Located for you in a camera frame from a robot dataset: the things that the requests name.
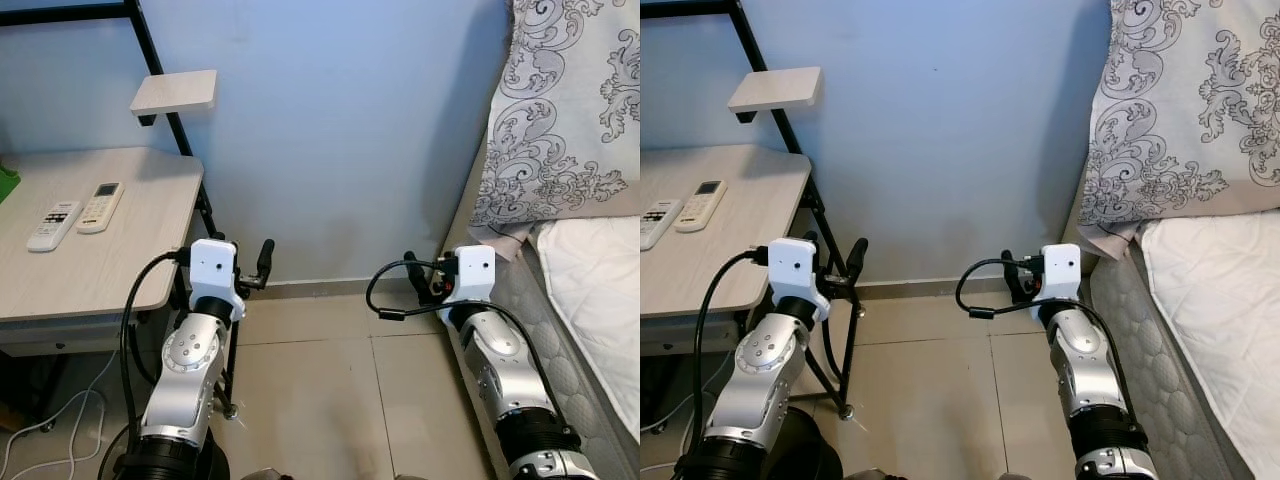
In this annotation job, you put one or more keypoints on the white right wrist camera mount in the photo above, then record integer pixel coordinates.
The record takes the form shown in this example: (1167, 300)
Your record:
(474, 272)
(1062, 270)

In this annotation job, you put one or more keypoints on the white remote with dark buttons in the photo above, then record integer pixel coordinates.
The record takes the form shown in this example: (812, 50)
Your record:
(658, 225)
(54, 227)

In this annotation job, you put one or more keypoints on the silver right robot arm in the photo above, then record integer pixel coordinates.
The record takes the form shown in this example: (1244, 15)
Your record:
(1085, 370)
(500, 370)

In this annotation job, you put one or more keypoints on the grey floral patterned pillow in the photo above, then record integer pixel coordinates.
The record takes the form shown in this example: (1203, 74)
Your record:
(560, 110)
(1180, 110)

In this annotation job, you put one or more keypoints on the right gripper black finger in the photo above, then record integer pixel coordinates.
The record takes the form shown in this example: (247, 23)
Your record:
(416, 268)
(1010, 270)

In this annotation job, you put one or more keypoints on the grey quilted mattress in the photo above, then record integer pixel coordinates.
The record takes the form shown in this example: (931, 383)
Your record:
(570, 360)
(1160, 370)

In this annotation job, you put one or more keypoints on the white bed sheet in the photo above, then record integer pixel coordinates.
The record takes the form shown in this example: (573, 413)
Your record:
(1220, 310)
(600, 290)

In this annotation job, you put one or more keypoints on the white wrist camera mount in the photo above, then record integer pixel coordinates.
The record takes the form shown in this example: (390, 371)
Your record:
(1062, 270)
(474, 272)
(795, 265)
(212, 265)

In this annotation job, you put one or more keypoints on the cream remote with display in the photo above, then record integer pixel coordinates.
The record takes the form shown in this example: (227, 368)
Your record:
(100, 208)
(700, 206)

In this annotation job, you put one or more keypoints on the small light wooden shelf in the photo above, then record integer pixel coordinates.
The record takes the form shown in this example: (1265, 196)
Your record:
(775, 90)
(175, 92)

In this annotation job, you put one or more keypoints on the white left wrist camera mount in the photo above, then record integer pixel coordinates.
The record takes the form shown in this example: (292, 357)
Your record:
(795, 265)
(212, 265)

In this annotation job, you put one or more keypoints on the light wooden desk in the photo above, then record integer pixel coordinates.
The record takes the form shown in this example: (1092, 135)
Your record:
(100, 250)
(720, 270)

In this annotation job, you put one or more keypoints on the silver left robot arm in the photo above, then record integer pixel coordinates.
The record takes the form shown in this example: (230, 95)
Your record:
(765, 365)
(185, 365)

